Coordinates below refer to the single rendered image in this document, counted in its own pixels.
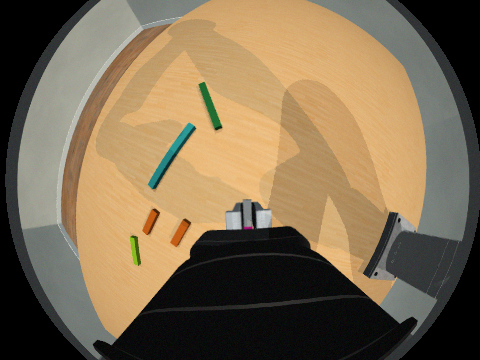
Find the dark green rod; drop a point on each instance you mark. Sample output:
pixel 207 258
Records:
pixel 210 106

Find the orange rod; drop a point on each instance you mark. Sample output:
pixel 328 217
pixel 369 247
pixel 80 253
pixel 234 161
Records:
pixel 183 227
pixel 151 220

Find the turquoise rod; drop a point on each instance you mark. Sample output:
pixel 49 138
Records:
pixel 170 155

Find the lime green rod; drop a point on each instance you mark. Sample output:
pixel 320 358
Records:
pixel 135 250

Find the dark grey rod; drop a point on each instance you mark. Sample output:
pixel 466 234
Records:
pixel 247 211

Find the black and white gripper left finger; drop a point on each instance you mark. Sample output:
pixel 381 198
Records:
pixel 235 218

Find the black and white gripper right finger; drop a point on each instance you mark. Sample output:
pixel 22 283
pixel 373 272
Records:
pixel 263 218

